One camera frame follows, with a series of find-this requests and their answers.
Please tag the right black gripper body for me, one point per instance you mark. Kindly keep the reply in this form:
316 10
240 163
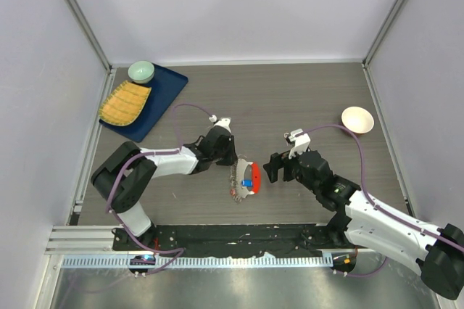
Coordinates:
298 175

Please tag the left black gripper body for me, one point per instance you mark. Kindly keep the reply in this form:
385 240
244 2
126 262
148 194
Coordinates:
220 157

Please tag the grey keyring holder red handle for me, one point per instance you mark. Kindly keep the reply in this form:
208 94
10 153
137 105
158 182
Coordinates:
244 169

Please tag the blue key tag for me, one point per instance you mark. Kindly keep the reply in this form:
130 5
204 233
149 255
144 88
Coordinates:
247 183

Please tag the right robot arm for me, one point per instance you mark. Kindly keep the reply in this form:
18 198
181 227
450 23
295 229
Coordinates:
434 253

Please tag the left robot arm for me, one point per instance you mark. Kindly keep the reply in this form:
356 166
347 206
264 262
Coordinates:
124 176

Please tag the white brown bowl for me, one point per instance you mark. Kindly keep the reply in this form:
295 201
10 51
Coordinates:
358 120

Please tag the blue tray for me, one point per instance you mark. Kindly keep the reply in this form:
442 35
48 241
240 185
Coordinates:
166 86

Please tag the yellow woven mat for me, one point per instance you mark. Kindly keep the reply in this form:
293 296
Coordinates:
124 105

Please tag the green ceramic bowl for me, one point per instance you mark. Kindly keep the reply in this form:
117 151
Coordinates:
141 72

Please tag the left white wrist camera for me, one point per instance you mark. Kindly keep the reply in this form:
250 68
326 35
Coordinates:
220 126

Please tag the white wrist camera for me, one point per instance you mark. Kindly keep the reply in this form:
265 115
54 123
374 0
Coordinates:
299 141
220 126

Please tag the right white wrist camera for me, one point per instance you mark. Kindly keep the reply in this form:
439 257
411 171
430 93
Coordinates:
299 141

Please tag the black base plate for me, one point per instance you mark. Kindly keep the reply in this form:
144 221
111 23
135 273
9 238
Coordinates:
244 241

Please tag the slotted cable duct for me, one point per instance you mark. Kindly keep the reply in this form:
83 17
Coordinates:
140 261

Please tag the right aluminium frame post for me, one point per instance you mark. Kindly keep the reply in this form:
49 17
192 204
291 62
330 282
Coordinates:
386 25

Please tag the aluminium frame post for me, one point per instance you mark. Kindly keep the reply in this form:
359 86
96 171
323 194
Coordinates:
84 25
386 25

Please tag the left aluminium frame post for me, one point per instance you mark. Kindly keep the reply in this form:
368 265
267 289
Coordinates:
84 25

